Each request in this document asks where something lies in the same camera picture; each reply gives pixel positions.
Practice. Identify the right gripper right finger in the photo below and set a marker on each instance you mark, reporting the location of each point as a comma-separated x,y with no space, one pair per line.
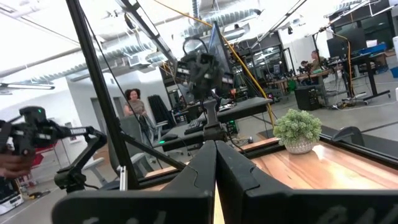
280,205

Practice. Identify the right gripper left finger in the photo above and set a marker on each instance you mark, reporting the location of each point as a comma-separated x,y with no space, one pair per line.
174,202

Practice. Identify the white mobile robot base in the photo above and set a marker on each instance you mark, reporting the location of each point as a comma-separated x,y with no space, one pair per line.
9,199

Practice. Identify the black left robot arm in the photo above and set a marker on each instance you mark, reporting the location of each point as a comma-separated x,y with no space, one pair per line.
202,74

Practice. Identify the black computer mouse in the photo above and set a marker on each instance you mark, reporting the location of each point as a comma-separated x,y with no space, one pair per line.
169,137

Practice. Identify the black keyboard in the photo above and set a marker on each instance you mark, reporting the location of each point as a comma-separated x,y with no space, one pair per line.
194,127

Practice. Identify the green succulent plant in pot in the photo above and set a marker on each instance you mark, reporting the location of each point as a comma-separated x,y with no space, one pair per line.
298,129

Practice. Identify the grey office chair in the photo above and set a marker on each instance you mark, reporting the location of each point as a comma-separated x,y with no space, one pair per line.
130,130

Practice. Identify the white stool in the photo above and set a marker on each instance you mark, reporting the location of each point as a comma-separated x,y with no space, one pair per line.
93,168

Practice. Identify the standing person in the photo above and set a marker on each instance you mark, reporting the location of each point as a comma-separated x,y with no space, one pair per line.
136,104

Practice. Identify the wooden workbench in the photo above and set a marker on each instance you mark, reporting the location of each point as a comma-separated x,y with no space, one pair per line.
298,77

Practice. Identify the seated person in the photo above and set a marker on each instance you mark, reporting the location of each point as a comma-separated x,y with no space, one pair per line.
317,62

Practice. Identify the person's hand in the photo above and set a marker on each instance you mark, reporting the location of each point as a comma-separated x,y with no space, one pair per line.
14,166

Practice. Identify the black computer monitor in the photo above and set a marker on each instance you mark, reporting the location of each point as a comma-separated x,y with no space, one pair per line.
217,43

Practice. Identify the black standing desk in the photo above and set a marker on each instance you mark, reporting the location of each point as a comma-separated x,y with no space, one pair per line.
370,59

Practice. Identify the blue storage bin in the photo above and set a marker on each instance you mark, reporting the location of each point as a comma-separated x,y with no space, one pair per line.
373,49

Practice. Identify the long ceiling light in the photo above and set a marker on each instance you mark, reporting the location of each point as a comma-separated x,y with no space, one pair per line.
28,86

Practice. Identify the black clamp bracket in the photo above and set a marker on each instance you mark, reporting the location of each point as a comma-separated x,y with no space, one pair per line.
348,135

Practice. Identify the silver ceiling air duct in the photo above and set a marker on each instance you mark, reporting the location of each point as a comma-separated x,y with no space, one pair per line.
224,20

